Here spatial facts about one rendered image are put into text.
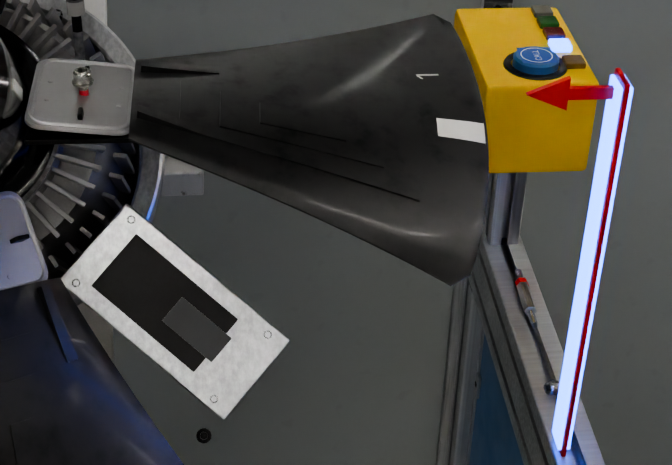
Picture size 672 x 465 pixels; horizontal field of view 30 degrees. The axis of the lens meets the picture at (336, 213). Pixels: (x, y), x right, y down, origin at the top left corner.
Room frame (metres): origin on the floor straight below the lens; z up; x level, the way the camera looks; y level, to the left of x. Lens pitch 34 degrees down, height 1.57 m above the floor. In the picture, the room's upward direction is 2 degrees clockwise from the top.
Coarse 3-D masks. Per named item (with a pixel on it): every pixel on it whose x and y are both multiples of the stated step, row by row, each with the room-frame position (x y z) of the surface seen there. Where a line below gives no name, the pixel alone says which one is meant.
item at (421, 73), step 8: (408, 72) 0.76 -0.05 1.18; (416, 72) 0.76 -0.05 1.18; (424, 72) 0.76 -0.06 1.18; (432, 72) 0.76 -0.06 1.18; (440, 72) 0.76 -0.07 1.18; (408, 80) 0.75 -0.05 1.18; (416, 80) 0.75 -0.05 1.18; (424, 80) 0.75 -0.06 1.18; (432, 80) 0.75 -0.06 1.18; (440, 80) 0.75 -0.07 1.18
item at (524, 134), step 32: (480, 32) 1.05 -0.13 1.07; (512, 32) 1.05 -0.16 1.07; (480, 64) 0.99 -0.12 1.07; (512, 96) 0.95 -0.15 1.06; (512, 128) 0.95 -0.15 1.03; (544, 128) 0.95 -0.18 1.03; (576, 128) 0.95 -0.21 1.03; (512, 160) 0.95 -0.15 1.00; (544, 160) 0.95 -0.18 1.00; (576, 160) 0.95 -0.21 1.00
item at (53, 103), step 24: (48, 72) 0.72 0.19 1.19; (72, 72) 0.72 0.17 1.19; (96, 72) 0.73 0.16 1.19; (120, 72) 0.73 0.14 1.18; (48, 96) 0.69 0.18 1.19; (72, 96) 0.69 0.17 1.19; (96, 96) 0.70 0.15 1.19; (120, 96) 0.70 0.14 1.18; (48, 120) 0.66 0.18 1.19; (72, 120) 0.66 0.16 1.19; (96, 120) 0.67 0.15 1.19; (120, 120) 0.67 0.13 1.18
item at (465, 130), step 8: (440, 120) 0.71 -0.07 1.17; (448, 120) 0.72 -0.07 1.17; (456, 120) 0.72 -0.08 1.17; (440, 128) 0.71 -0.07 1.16; (448, 128) 0.71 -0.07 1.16; (456, 128) 0.71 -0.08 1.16; (464, 128) 0.71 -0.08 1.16; (472, 128) 0.71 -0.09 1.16; (480, 128) 0.71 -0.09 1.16; (448, 136) 0.70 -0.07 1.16; (456, 136) 0.70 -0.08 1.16; (464, 136) 0.70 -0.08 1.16; (472, 136) 0.71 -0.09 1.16; (480, 136) 0.71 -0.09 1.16
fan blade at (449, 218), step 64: (192, 64) 0.74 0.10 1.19; (256, 64) 0.75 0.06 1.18; (320, 64) 0.76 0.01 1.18; (384, 64) 0.76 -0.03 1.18; (448, 64) 0.77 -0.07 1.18; (192, 128) 0.66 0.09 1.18; (256, 128) 0.67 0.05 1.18; (320, 128) 0.68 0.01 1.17; (384, 128) 0.70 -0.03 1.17; (320, 192) 0.64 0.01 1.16; (384, 192) 0.65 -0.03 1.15; (448, 192) 0.66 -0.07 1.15; (448, 256) 0.62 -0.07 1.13
